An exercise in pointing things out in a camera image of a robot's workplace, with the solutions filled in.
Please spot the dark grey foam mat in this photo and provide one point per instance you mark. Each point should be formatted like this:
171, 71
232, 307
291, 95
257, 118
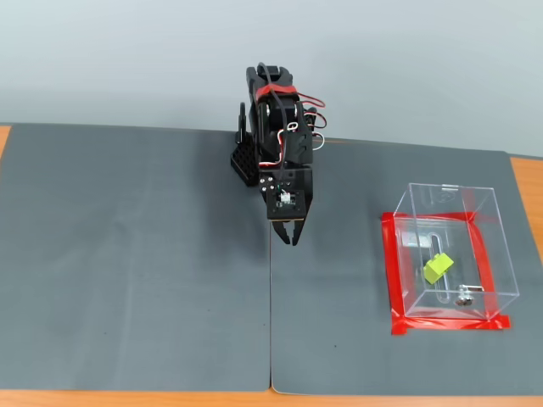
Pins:
339, 318
127, 254

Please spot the transparent acrylic box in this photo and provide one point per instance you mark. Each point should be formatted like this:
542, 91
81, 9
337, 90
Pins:
449, 220

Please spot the red tape strip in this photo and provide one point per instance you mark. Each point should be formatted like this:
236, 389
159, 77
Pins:
449, 325
428, 215
483, 263
392, 271

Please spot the red tape band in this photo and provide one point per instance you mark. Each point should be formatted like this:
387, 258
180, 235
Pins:
278, 90

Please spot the silver metal lock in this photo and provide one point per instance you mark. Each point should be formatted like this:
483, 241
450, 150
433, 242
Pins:
466, 294

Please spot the black table clamp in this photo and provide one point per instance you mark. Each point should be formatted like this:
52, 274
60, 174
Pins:
244, 163

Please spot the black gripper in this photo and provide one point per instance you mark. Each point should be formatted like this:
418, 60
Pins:
291, 233

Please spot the green lego block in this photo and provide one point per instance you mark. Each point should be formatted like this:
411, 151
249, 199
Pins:
438, 268

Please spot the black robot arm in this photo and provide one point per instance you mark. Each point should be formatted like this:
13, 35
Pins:
269, 127

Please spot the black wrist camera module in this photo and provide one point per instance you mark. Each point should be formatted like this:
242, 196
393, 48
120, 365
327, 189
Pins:
297, 210

